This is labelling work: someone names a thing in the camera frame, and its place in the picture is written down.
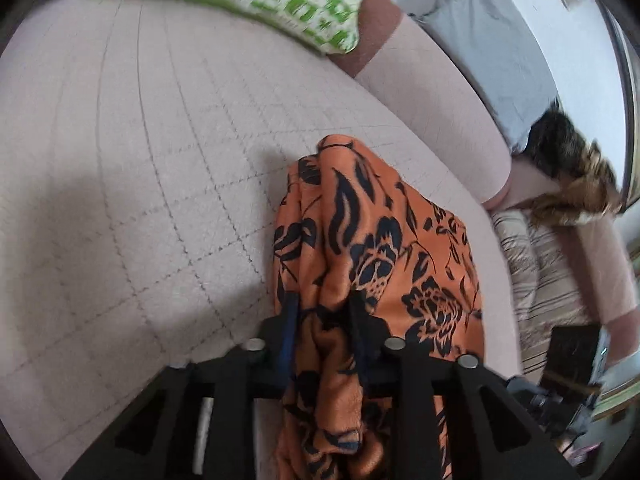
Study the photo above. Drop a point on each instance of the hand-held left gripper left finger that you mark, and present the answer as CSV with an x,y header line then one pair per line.
x,y
287,330

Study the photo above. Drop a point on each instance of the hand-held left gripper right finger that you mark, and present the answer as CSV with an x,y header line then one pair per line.
x,y
359,332

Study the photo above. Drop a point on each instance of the orange floral garment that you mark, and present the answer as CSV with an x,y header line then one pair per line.
x,y
380,260

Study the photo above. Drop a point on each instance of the black box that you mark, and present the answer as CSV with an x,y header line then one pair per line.
x,y
575,352

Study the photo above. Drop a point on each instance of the striped beige cloth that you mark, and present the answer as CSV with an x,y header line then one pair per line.
x,y
540,280

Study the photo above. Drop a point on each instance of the long pink bolster cushion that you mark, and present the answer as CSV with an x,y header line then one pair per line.
x,y
430,110

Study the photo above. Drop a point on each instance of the leopard print furry cloth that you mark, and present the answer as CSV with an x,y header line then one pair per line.
x,y
565,160

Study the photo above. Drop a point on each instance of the grey pillow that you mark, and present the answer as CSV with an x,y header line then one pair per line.
x,y
490,55

